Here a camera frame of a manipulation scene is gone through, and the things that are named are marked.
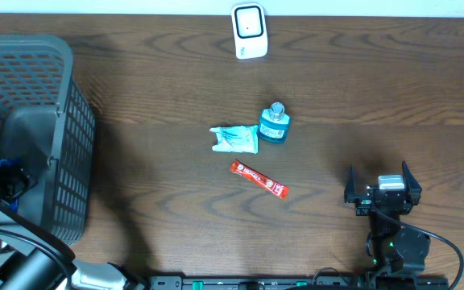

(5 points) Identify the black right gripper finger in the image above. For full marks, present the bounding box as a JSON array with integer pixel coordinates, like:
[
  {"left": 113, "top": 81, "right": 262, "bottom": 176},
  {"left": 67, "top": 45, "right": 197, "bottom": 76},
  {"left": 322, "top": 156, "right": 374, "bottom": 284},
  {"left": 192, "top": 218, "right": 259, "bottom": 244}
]
[
  {"left": 402, "top": 161, "right": 422, "bottom": 205},
  {"left": 344, "top": 165, "right": 357, "bottom": 203}
]

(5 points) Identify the red Nescafe coffee stick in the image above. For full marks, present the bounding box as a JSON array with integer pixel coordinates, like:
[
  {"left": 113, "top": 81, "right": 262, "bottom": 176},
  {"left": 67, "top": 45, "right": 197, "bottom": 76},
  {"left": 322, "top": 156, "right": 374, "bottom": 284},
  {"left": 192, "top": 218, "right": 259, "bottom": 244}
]
[{"left": 230, "top": 159, "right": 290, "bottom": 200}]

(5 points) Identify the teal mouthwash bottle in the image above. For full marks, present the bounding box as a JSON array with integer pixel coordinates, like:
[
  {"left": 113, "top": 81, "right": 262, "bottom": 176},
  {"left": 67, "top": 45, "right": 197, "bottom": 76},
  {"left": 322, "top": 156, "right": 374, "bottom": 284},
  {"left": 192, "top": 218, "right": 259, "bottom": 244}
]
[{"left": 257, "top": 102, "right": 292, "bottom": 143}]

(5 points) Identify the mint green wipes pack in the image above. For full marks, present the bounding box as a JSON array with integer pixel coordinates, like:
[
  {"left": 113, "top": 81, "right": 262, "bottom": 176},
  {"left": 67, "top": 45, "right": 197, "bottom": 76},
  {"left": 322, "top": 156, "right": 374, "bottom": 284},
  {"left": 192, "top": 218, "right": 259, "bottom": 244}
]
[{"left": 209, "top": 125, "right": 259, "bottom": 154}]

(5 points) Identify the blue Oreo cookie pack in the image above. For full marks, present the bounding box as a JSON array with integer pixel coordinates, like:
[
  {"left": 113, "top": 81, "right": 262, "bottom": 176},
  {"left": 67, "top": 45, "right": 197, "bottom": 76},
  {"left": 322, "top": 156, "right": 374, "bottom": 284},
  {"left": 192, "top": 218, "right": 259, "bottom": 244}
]
[{"left": 0, "top": 159, "right": 22, "bottom": 213}]

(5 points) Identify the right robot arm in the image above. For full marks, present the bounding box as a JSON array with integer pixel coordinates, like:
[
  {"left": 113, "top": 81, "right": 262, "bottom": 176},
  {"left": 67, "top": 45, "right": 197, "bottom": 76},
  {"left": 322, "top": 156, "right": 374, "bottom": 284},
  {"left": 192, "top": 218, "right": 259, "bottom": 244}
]
[{"left": 344, "top": 163, "right": 430, "bottom": 275}]

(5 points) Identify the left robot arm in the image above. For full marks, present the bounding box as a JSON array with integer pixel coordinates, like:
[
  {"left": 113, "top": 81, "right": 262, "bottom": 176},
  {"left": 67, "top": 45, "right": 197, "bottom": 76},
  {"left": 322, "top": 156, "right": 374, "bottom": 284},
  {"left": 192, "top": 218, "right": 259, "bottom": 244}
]
[{"left": 0, "top": 162, "right": 150, "bottom": 289}]

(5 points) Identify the grey plastic shopping basket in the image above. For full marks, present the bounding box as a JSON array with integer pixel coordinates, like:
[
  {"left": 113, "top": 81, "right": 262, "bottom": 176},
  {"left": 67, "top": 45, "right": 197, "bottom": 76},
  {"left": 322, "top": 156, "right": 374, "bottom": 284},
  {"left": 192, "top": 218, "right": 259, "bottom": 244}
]
[{"left": 0, "top": 35, "right": 95, "bottom": 246}]

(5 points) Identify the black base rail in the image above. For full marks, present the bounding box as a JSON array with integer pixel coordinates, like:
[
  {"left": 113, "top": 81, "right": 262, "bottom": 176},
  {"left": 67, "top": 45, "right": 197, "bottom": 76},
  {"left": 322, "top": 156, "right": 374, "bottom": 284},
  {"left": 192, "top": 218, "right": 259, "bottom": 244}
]
[{"left": 147, "top": 275, "right": 450, "bottom": 290}]

